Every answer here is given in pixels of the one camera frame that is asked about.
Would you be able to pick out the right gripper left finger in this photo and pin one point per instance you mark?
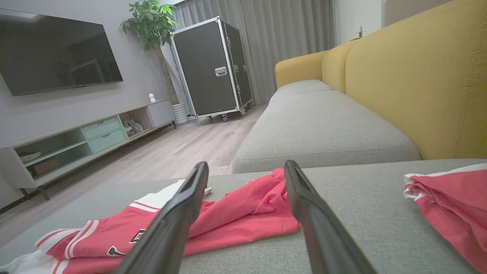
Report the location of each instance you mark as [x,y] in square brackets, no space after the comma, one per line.
[167,232]

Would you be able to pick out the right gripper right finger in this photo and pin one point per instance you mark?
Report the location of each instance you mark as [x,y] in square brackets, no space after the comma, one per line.
[323,236]

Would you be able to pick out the red jersey with black lettering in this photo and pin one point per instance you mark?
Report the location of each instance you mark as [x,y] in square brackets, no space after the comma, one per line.
[243,217]

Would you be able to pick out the large grey sofa chaise cushion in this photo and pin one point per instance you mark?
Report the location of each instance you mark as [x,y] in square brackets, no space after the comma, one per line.
[373,213]

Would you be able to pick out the grey sofa seat cushion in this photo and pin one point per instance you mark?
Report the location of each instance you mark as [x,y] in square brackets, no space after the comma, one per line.
[323,133]
[300,86]

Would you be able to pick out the mint green cabinet drawer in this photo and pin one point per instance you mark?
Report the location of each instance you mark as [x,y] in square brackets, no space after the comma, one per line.
[101,127]
[107,141]

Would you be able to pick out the grey white plush toy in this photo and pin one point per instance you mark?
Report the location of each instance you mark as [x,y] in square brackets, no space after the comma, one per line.
[134,127]

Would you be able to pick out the white cabinet door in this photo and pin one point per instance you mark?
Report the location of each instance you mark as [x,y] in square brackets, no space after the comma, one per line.
[161,113]

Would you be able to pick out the small white figurine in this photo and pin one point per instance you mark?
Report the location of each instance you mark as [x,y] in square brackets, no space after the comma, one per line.
[152,98]

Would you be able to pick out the brown flat box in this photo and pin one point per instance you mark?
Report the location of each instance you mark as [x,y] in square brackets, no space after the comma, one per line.
[45,166]

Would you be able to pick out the white stacked plates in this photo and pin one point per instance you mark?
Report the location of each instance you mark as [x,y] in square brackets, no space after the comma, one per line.
[30,156]

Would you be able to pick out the white low television cabinet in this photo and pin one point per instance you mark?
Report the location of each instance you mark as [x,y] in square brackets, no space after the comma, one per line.
[13,171]

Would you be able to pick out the black wheeled flight case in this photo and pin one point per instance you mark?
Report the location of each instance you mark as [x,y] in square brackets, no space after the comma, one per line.
[205,68]

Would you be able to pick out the grey curtain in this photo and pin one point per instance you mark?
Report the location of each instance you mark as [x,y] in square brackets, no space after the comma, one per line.
[285,34]

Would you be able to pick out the green leafy indoor tree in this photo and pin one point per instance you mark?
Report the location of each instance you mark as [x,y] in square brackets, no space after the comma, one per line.
[152,23]

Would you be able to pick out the black flat screen television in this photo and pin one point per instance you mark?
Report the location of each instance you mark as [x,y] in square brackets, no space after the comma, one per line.
[57,53]

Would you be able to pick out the white wall socket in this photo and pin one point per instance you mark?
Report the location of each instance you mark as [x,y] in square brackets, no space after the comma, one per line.
[360,31]

